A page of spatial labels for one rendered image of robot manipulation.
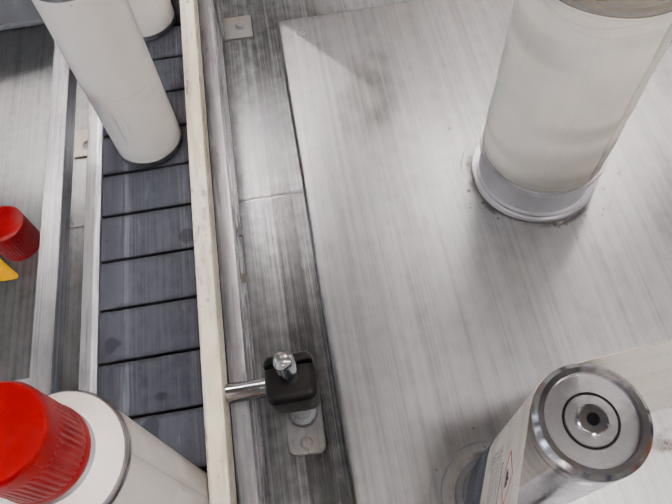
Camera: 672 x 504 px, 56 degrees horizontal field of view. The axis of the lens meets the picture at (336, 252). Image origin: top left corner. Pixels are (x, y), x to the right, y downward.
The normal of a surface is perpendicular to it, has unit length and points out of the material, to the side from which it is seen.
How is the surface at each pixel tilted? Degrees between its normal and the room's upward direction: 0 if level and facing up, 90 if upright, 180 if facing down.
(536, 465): 90
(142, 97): 90
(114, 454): 45
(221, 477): 0
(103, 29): 90
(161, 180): 0
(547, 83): 92
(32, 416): 2
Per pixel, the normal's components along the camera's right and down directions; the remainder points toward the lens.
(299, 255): -0.05, -0.47
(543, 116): -0.54, 0.75
